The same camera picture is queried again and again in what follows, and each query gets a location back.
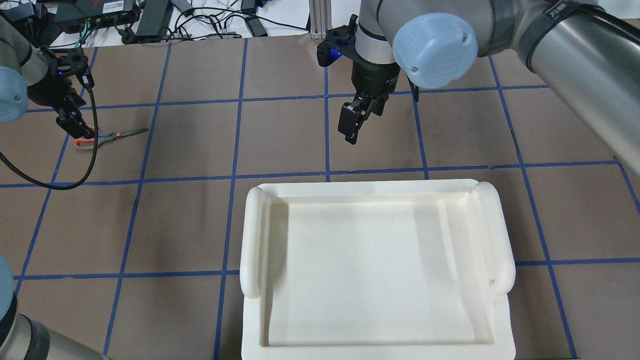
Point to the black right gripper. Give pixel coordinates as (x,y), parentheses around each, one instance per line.
(374,78)

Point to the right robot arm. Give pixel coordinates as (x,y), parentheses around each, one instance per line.
(586,56)

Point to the black power adapter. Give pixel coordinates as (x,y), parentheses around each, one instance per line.
(154,21)

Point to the grey orange scissors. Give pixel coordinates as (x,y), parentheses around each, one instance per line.
(103,137)

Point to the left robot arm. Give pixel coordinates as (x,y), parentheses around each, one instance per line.
(18,70)

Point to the white plastic tray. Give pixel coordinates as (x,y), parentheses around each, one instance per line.
(376,270)

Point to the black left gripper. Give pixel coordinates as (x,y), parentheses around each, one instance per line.
(49,93)

